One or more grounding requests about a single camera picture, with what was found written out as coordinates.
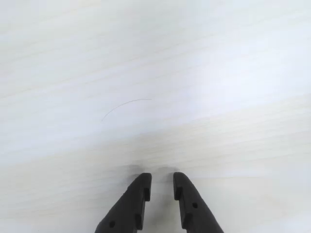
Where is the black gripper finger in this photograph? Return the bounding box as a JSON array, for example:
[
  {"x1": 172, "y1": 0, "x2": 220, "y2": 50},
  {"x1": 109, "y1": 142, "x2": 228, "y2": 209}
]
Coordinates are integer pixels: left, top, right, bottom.
[
  {"x1": 94, "y1": 172, "x2": 153, "y2": 233},
  {"x1": 173, "y1": 171, "x2": 225, "y2": 233}
]

